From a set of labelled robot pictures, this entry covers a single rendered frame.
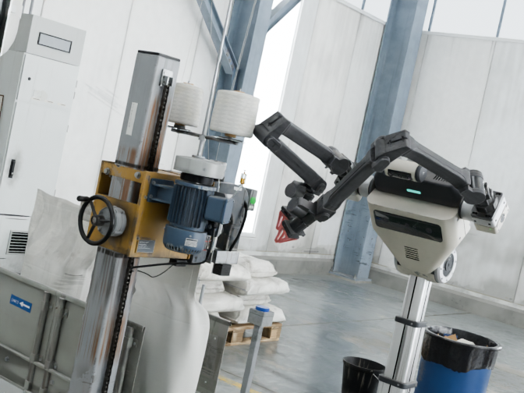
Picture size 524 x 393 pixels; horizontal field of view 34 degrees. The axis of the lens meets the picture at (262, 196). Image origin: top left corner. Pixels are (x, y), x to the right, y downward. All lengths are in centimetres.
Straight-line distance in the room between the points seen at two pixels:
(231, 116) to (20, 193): 415
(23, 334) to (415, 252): 173
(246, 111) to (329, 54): 799
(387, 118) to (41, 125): 608
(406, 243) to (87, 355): 130
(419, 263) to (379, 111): 865
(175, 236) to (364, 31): 892
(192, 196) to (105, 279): 46
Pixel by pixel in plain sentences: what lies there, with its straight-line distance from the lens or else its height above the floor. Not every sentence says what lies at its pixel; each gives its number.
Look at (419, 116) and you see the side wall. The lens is 1199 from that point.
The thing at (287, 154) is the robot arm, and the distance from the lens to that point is 319.
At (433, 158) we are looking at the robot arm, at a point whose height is 159.
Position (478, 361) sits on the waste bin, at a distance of 518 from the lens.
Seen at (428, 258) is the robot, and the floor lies 122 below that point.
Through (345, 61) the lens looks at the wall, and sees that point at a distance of 1139.
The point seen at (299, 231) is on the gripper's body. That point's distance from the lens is 322.
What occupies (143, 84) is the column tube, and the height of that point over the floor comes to 164.
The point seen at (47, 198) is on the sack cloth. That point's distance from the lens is 412.
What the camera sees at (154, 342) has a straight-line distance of 349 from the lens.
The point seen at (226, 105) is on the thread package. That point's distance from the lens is 309.
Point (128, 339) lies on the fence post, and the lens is 336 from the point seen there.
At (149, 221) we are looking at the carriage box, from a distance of 310.
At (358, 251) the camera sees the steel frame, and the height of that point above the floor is 40.
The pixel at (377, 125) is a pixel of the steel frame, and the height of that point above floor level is 218.
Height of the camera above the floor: 149
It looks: 3 degrees down
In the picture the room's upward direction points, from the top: 12 degrees clockwise
